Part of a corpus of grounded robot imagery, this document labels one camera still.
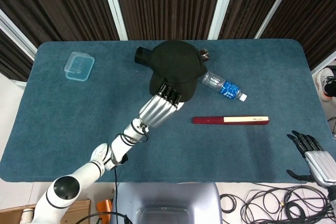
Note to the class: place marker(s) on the orange object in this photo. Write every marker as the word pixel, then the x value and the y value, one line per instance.
pixel 105 208

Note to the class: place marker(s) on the clear plastic food container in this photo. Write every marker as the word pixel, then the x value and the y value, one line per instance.
pixel 78 66

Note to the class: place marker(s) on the small brown object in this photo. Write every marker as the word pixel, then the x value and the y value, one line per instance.
pixel 204 54

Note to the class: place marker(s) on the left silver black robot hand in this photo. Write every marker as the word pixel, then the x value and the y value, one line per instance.
pixel 157 110

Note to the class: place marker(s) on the dark translucent plastic cup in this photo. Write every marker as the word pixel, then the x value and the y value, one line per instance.
pixel 141 56

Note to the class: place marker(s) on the blue carpet table cloth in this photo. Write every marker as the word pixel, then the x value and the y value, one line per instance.
pixel 78 119

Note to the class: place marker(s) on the brown cardboard box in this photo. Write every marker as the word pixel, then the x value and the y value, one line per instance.
pixel 78 211

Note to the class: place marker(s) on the white and orange sneaker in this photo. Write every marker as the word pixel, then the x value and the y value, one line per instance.
pixel 321 79

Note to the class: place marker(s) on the clear water bottle blue label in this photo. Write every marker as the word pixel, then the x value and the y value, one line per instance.
pixel 228 87

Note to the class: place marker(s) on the white partition post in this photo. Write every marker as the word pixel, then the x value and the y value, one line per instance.
pixel 15 35
pixel 114 6
pixel 223 6
pixel 275 6
pixel 324 62

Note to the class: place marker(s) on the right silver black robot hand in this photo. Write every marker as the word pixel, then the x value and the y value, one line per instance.
pixel 320 163

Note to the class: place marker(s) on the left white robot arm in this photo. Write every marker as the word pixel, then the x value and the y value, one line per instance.
pixel 86 169

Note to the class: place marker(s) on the black baseball cap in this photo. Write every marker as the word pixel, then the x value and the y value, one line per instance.
pixel 176 61

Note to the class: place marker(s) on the red and cream long case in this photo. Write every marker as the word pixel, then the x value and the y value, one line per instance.
pixel 210 120

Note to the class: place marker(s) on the grey robot torso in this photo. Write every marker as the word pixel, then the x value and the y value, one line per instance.
pixel 168 195

